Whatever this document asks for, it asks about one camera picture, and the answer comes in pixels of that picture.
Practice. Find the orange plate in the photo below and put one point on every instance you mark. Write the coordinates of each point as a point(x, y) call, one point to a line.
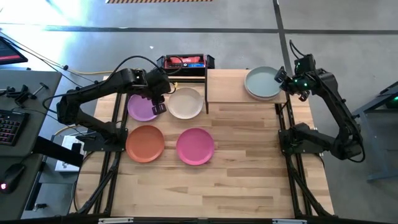
point(145, 144)

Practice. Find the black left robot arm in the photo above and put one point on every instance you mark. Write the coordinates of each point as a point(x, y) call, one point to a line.
point(93, 90)

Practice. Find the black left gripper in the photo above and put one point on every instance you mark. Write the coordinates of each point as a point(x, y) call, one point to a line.
point(159, 85)

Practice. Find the grey side desk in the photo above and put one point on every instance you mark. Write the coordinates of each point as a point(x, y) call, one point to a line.
point(46, 93)

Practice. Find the white box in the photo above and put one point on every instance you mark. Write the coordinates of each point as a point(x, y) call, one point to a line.
point(69, 143)

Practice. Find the wooden shelf with black legs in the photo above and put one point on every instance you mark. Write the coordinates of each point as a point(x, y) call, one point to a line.
point(227, 87)

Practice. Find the black computer monitor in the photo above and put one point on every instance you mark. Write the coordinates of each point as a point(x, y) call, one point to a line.
point(9, 53)

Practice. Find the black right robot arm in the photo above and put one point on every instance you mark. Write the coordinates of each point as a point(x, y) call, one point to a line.
point(329, 93)

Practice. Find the black clamp tool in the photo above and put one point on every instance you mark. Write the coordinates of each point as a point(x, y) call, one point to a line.
point(20, 95)

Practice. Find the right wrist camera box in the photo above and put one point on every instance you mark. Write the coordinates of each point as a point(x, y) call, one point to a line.
point(306, 63)

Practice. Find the black metal cart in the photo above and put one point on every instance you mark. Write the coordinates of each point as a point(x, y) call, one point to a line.
point(373, 104)

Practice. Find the purple plate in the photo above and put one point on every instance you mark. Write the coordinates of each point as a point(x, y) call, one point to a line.
point(140, 109)

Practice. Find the red and black power unit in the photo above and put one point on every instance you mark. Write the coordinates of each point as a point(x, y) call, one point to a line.
point(185, 63)

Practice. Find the black keyboard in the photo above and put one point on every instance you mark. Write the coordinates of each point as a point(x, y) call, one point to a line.
point(12, 127)

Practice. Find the teal plate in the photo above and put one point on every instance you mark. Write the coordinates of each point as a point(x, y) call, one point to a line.
point(261, 82)

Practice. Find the pink plate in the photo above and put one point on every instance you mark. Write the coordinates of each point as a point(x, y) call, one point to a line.
point(195, 146)

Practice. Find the cream white plate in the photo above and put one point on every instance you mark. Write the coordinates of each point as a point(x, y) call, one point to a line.
point(185, 103)

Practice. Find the black angled beam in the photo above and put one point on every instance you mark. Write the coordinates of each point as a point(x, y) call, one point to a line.
point(56, 152)

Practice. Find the black computer mouse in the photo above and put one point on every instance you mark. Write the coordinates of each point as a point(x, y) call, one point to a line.
point(12, 177)

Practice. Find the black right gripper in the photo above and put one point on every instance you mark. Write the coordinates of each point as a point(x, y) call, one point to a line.
point(293, 84)

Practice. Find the silver metal bracket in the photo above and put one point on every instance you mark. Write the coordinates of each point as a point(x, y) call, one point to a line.
point(115, 221)
point(289, 221)

